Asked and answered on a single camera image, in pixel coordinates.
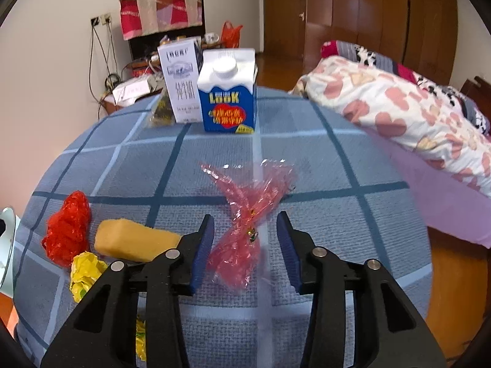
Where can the yellow plastic bag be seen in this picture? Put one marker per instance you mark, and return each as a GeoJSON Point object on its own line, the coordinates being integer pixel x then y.
{"type": "Point", "coordinates": [86, 268]}

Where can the pink transparent plastic bag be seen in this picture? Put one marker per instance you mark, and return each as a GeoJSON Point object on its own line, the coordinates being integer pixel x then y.
{"type": "Point", "coordinates": [252, 191]}

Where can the black white pillow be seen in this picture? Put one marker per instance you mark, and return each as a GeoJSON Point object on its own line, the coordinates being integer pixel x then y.
{"type": "Point", "coordinates": [448, 94]}

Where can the white box on cabinet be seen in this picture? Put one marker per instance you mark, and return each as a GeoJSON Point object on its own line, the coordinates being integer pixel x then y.
{"type": "Point", "coordinates": [128, 92]}

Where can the wooden tv cabinet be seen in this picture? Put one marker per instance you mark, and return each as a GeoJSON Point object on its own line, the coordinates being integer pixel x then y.
{"type": "Point", "coordinates": [154, 69]}

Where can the yellow sponge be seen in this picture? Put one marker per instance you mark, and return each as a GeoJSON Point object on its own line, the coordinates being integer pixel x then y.
{"type": "Point", "coordinates": [124, 239]}

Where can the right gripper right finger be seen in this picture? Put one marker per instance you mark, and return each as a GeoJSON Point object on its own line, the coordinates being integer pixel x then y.
{"type": "Point", "coordinates": [388, 329]}

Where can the orange plastic bag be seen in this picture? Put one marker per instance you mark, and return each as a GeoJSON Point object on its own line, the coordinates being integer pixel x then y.
{"type": "Point", "coordinates": [230, 35]}

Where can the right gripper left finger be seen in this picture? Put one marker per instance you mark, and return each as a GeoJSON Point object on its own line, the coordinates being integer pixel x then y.
{"type": "Point", "coordinates": [101, 331]}

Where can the light blue enamel basin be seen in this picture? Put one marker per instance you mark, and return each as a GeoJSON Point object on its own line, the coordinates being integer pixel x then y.
{"type": "Point", "coordinates": [9, 222]}

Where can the heart pattern quilt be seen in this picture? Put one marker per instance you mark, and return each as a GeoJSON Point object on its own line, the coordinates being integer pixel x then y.
{"type": "Point", "coordinates": [400, 111]}

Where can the white mug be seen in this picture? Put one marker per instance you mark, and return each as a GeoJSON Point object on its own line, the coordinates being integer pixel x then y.
{"type": "Point", "coordinates": [211, 38]}

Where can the pink bed sheet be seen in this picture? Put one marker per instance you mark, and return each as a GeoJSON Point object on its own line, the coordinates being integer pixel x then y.
{"type": "Point", "coordinates": [444, 203]}

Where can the red plastic bag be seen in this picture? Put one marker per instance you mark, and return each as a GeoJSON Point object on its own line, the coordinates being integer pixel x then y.
{"type": "Point", "coordinates": [67, 230]}

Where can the wall power outlet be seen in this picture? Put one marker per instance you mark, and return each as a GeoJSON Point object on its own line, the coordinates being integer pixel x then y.
{"type": "Point", "coordinates": [104, 19]}

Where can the wooden wardrobe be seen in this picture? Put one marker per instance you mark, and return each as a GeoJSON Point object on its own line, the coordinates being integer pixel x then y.
{"type": "Point", "coordinates": [420, 34]}

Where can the blue plaid tablecloth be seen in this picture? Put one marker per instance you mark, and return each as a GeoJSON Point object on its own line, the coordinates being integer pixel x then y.
{"type": "Point", "coordinates": [328, 176]}

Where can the pink patchwork cloth cover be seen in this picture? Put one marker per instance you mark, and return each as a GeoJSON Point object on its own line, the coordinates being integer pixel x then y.
{"type": "Point", "coordinates": [146, 17]}

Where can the blue white LOOK carton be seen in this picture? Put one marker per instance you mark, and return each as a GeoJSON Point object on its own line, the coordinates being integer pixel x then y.
{"type": "Point", "coordinates": [227, 90]}

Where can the wooden door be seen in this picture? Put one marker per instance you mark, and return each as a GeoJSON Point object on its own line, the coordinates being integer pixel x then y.
{"type": "Point", "coordinates": [284, 28]}

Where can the white tall milk carton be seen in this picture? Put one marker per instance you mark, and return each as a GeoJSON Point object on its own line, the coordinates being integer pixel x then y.
{"type": "Point", "coordinates": [180, 62]}

